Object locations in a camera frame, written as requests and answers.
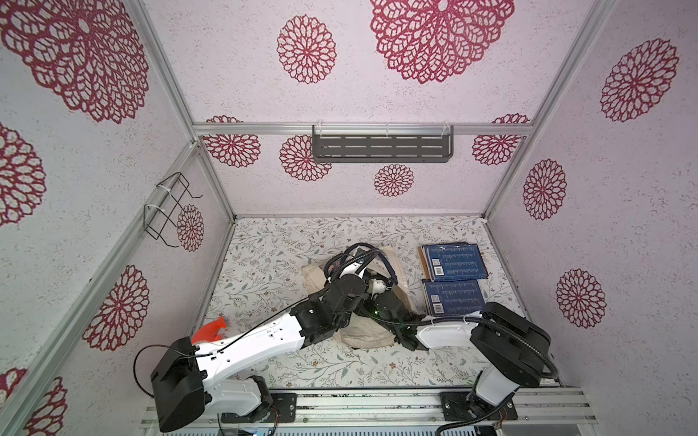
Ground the cream canvas tote bag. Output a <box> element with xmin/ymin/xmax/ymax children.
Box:
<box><xmin>301</xmin><ymin>245</ymin><xmax>414</xmax><ymax>349</ymax></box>

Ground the blue book carried rightward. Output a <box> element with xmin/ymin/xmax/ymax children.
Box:
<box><xmin>423</xmin><ymin>280</ymin><xmax>485</xmax><ymax>317</ymax></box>

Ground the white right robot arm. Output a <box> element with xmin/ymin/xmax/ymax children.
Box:
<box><xmin>356</xmin><ymin>291</ymin><xmax>559</xmax><ymax>408</ymax></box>

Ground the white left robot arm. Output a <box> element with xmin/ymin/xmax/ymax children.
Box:
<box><xmin>150</xmin><ymin>274</ymin><xmax>372</xmax><ymax>432</ymax></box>

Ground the red plastic object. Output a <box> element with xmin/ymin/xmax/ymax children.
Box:
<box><xmin>191</xmin><ymin>316</ymin><xmax>227</xmax><ymax>344</ymax></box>

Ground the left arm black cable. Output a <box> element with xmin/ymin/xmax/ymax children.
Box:
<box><xmin>322</xmin><ymin>242</ymin><xmax>399</xmax><ymax>287</ymax></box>

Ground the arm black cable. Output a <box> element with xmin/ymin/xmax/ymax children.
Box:
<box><xmin>359</xmin><ymin>304</ymin><xmax>560</xmax><ymax>436</ymax></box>
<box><xmin>322</xmin><ymin>242</ymin><xmax>399</xmax><ymax>287</ymax></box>

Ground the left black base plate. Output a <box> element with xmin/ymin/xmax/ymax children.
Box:
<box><xmin>220</xmin><ymin>392</ymin><xmax>298</xmax><ymax>424</ymax></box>

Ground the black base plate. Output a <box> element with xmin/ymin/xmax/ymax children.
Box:
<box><xmin>439</xmin><ymin>391</ymin><xmax>519</xmax><ymax>421</ymax></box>
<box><xmin>220</xmin><ymin>392</ymin><xmax>298</xmax><ymax>424</ymax></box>

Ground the aluminium front rail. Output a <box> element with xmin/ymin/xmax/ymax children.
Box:
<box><xmin>138</xmin><ymin>386</ymin><xmax>598</xmax><ymax>436</ymax></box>

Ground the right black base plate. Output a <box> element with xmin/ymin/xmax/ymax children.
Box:
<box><xmin>439</xmin><ymin>391</ymin><xmax>519</xmax><ymax>421</ymax></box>

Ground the grey slotted wall shelf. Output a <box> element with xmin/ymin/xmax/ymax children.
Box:
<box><xmin>311</xmin><ymin>125</ymin><xmax>454</xmax><ymax>164</ymax></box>

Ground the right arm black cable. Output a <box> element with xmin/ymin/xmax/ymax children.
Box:
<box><xmin>359</xmin><ymin>304</ymin><xmax>560</xmax><ymax>436</ymax></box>

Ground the black wire wall rack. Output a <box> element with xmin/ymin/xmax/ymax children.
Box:
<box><xmin>142</xmin><ymin>172</ymin><xmax>205</xmax><ymax>252</ymax></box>

